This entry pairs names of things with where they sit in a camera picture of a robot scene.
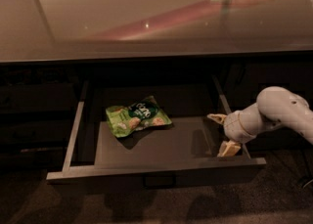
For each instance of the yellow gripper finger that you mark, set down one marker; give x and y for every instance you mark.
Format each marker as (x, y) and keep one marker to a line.
(229, 148)
(217, 117)

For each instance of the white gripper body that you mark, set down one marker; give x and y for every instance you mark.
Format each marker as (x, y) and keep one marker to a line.
(234, 128)

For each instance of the dark drawer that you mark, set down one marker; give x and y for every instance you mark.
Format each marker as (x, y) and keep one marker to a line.
(34, 132)
(37, 158)
(183, 154)
(37, 98)

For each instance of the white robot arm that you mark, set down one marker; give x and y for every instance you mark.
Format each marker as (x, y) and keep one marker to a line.
(275, 107)

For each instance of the green snack packet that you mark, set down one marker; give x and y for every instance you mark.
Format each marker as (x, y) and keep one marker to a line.
(124, 120)

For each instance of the dark cabinet frame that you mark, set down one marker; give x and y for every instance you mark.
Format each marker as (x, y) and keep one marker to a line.
(122, 74)

